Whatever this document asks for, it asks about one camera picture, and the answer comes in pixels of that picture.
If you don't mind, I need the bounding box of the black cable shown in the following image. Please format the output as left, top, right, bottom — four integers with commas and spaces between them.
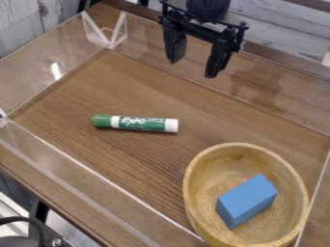
0, 215, 47, 247

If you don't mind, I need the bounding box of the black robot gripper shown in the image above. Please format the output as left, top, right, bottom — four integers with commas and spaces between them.
161, 0, 249, 78

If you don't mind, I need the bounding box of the green Expo marker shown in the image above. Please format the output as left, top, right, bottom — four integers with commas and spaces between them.
93, 115, 179, 133

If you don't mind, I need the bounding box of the black metal table leg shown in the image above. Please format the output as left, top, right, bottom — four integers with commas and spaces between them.
34, 201, 51, 223

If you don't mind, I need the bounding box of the clear acrylic tray wall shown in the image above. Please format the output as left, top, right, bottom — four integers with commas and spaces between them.
0, 7, 330, 247

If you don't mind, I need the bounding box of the brown wooden bowl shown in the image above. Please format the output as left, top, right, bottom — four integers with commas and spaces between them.
183, 143, 310, 247

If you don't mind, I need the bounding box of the blue foam block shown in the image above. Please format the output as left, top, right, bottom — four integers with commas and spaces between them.
216, 174, 277, 230

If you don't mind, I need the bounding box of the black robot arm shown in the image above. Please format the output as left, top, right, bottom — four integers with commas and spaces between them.
159, 0, 249, 78

